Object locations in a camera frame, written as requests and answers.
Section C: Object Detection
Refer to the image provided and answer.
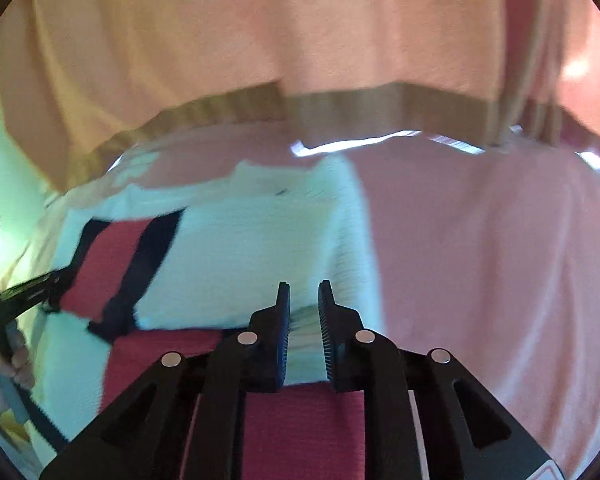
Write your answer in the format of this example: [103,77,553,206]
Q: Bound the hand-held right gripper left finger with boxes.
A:
[39,281,293,480]

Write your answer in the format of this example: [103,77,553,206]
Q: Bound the pink bed sheet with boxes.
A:
[105,122,600,478]

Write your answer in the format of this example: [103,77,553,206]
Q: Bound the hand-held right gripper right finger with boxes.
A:
[317,280,567,480]

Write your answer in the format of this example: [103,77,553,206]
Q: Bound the person's left hand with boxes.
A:
[0,329,37,423]

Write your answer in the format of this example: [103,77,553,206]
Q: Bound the peach blanket with brown border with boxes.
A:
[0,0,600,197]

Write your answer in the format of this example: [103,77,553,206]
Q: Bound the white red black knit sweater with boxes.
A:
[30,154,423,480]

